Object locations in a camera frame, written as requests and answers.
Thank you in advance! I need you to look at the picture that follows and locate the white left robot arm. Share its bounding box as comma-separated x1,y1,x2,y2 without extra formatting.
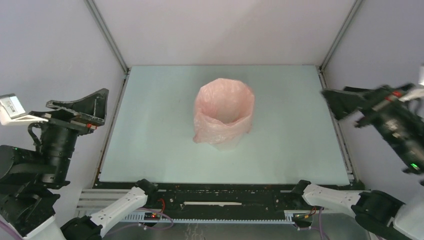
0,88,158,240

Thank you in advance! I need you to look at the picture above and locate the aluminium frame rail right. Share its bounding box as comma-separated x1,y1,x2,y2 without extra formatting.
319,0,364,72

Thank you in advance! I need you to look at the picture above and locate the aluminium frame rail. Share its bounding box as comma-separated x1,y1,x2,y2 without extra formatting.
319,0,364,72
84,0,130,74

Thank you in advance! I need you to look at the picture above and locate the aluminium frame rail left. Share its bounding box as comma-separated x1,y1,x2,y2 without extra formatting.
84,0,130,74

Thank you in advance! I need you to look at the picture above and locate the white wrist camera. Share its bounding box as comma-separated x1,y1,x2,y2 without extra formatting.
0,93,49,126
399,63,424,102

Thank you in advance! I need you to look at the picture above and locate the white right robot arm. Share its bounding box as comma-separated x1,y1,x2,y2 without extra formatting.
290,83,424,240

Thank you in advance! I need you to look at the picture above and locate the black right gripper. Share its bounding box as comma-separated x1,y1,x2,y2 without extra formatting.
314,79,424,168

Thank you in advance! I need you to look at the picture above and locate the pink plastic trash bag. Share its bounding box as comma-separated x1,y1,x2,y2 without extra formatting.
192,78,256,151

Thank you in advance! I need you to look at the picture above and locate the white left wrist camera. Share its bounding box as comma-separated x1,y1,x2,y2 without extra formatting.
0,93,49,126

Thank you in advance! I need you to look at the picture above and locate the light blue cable duct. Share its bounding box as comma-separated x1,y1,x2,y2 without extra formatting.
121,211,295,224

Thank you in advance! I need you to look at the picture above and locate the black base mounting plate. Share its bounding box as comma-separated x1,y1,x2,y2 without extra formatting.
92,182,335,220

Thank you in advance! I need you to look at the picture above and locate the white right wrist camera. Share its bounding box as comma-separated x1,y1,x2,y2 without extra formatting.
399,63,424,102

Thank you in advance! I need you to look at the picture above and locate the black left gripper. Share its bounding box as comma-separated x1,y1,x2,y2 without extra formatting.
31,85,113,181

